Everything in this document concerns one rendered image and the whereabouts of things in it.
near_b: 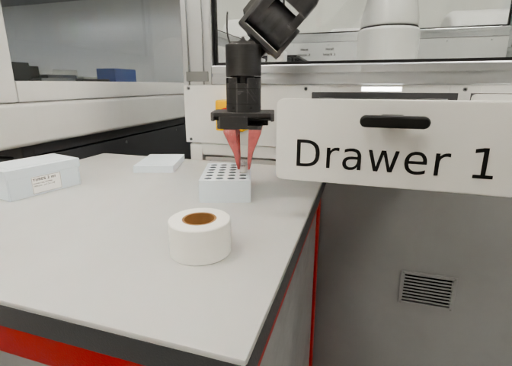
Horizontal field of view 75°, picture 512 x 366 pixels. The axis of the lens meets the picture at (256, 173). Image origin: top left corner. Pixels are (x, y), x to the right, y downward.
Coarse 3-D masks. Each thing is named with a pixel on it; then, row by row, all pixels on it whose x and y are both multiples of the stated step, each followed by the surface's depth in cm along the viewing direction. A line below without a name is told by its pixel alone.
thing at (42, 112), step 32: (0, 32) 73; (0, 64) 74; (0, 96) 74; (32, 96) 81; (64, 96) 90; (96, 96) 101; (128, 96) 115; (160, 96) 133; (0, 128) 75; (32, 128) 82; (64, 128) 91; (96, 128) 102; (128, 128) 120; (160, 128) 139; (0, 160) 86
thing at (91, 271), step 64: (64, 192) 60; (128, 192) 60; (192, 192) 60; (256, 192) 60; (320, 192) 64; (0, 256) 38; (64, 256) 38; (128, 256) 38; (256, 256) 38; (0, 320) 31; (64, 320) 28; (128, 320) 27; (192, 320) 27; (256, 320) 27
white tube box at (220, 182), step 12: (216, 168) 62; (228, 168) 62; (204, 180) 54; (216, 180) 54; (228, 180) 54; (240, 180) 54; (204, 192) 54; (216, 192) 54; (228, 192) 54; (240, 192) 54
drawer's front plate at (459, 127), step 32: (288, 128) 45; (320, 128) 44; (352, 128) 43; (384, 128) 42; (448, 128) 40; (480, 128) 39; (288, 160) 46; (320, 160) 45; (352, 160) 44; (384, 160) 43; (416, 160) 41; (448, 160) 40; (480, 160) 39; (448, 192) 41; (480, 192) 40
